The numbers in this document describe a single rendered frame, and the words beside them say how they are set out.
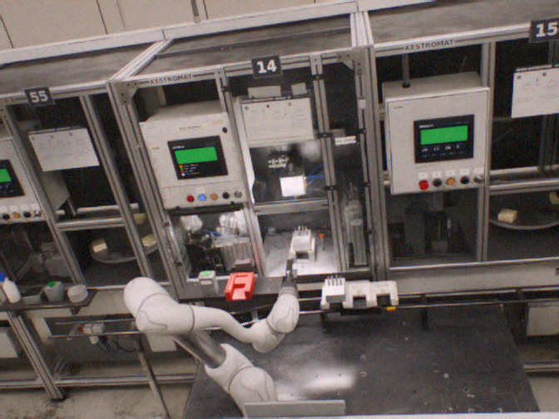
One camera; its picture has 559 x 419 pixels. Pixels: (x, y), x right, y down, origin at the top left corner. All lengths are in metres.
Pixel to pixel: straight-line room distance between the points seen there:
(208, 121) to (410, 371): 1.45
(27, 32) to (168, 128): 4.51
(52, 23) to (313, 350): 5.01
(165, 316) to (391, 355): 1.20
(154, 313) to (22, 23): 5.34
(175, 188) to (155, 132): 0.29
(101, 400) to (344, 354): 1.82
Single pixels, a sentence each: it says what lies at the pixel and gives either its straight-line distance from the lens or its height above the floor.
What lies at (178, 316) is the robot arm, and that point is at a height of 1.42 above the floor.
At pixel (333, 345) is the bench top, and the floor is 0.68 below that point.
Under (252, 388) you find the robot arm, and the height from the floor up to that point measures 0.94.
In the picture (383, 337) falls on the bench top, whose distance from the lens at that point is 2.74.
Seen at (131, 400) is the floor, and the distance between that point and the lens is 3.76.
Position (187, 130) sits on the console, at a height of 1.77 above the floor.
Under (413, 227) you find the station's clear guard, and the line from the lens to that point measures 2.67.
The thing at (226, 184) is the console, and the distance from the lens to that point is 2.55.
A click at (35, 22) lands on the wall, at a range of 6.79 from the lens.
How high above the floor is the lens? 2.58
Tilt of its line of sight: 29 degrees down
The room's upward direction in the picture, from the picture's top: 10 degrees counter-clockwise
